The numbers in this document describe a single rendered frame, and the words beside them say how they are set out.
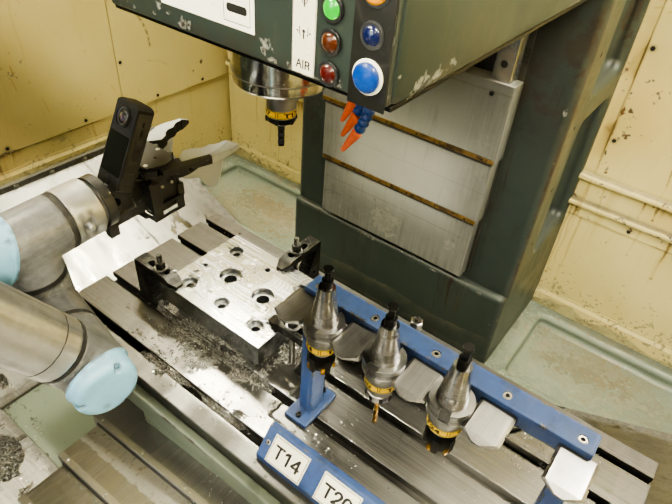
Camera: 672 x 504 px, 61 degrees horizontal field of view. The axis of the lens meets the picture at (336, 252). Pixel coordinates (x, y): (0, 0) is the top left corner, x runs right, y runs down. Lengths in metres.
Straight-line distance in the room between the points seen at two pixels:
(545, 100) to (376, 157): 0.43
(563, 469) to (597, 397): 1.00
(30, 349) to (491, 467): 0.82
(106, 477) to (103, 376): 0.69
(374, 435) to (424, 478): 0.12
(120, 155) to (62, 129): 1.22
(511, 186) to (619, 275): 0.57
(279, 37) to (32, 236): 0.35
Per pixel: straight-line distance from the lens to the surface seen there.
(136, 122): 0.74
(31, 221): 0.72
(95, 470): 1.36
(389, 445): 1.13
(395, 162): 1.43
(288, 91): 0.88
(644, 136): 1.61
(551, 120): 1.26
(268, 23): 0.65
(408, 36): 0.56
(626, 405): 1.82
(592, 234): 1.76
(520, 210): 1.37
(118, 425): 1.40
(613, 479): 1.24
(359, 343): 0.85
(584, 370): 1.85
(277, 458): 1.07
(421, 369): 0.84
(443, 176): 1.37
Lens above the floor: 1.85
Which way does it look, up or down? 39 degrees down
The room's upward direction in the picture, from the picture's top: 5 degrees clockwise
